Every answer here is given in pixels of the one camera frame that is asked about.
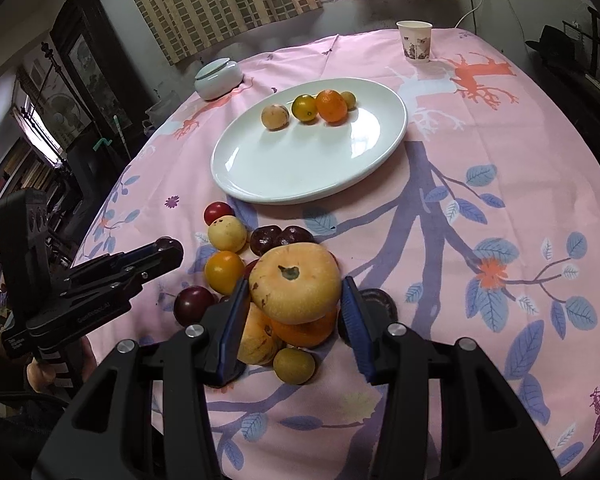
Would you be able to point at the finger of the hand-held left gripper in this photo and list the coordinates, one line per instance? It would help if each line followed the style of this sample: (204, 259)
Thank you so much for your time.
(150, 256)
(105, 287)

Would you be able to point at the white electric fan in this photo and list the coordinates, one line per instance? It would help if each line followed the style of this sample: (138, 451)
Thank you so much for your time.
(62, 110)

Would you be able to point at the small tan longan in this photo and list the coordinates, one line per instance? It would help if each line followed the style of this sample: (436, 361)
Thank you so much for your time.
(294, 366)

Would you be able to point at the dark red plum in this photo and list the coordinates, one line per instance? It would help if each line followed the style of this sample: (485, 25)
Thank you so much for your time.
(194, 306)

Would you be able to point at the large pale yellow fruit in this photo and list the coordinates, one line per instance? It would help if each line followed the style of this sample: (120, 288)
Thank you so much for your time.
(295, 282)

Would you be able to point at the person's left hand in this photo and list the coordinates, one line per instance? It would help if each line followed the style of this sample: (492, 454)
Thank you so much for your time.
(39, 377)

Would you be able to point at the white oval plate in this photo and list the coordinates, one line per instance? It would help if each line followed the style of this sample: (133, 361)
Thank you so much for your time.
(305, 160)

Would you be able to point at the black hat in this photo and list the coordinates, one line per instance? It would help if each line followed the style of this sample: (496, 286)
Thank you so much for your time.
(555, 40)

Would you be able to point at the dark purple water chestnut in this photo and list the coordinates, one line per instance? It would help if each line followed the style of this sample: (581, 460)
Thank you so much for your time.
(296, 235)
(264, 241)

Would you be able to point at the pale green lidded ceramic jar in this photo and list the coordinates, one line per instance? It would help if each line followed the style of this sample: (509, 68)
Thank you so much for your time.
(218, 82)

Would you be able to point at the speckled beige fruit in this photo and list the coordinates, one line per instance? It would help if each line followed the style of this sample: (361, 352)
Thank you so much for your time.
(350, 99)

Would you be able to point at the yellow-brown fruit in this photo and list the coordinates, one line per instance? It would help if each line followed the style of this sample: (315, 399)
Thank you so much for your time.
(255, 342)

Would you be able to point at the pale yellow spotted fruit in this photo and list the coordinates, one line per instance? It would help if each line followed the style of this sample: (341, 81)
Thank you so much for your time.
(227, 234)

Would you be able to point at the bookshelf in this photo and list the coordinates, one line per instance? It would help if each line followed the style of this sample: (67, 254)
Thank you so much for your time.
(15, 165)

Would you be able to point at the dark desk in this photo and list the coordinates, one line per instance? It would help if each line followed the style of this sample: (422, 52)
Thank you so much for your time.
(580, 90)

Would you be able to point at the dark purple plum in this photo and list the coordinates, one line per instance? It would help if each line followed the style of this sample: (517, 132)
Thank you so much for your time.
(250, 266)

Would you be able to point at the yellow-orange tomato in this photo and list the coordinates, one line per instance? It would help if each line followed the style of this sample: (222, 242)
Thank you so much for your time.
(223, 271)

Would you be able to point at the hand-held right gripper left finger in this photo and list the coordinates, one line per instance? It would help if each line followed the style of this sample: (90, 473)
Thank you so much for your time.
(232, 325)

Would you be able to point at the round beige fruit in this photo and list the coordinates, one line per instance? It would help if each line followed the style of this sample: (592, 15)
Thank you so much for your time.
(274, 116)

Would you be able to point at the wide checked curtain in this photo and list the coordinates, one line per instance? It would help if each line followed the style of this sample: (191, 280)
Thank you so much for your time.
(205, 5)

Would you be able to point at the clear plastic bag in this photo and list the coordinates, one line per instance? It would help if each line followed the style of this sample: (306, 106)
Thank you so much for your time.
(157, 115)

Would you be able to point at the dark wooden cabinet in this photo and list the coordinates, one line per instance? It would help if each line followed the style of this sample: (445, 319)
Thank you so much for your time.
(95, 45)

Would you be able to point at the printed paper cup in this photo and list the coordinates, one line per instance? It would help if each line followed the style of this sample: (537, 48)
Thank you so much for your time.
(414, 42)

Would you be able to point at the oval orange tangerine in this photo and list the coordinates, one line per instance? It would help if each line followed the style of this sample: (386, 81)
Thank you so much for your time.
(331, 106)

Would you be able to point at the yellow-green tangerine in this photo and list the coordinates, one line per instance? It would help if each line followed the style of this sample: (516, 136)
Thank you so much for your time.
(305, 108)

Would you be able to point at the red cherry tomato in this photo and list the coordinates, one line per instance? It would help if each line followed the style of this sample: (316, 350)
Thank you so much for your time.
(217, 211)

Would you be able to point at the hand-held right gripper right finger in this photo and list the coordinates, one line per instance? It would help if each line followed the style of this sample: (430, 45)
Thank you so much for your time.
(355, 330)

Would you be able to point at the pink printed tablecloth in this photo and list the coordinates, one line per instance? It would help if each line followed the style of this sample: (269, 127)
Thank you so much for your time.
(480, 160)

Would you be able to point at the round orange tangerine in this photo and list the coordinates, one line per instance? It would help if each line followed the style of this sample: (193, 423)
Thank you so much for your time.
(305, 334)

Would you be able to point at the black mesh chair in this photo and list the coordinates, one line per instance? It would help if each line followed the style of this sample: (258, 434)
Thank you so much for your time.
(10, 430)

